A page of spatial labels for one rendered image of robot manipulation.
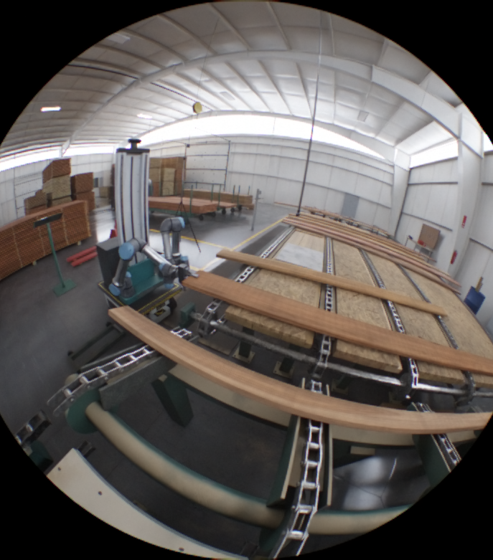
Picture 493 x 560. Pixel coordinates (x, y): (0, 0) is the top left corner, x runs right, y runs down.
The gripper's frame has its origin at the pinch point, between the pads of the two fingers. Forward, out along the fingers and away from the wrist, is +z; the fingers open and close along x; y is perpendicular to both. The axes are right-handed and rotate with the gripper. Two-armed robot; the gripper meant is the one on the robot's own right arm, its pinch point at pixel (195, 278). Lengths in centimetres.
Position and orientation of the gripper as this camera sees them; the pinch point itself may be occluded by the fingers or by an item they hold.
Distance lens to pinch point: 127.5
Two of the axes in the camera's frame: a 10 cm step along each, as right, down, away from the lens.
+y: 3.7, -4.2, 8.3
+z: 9.2, 2.9, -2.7
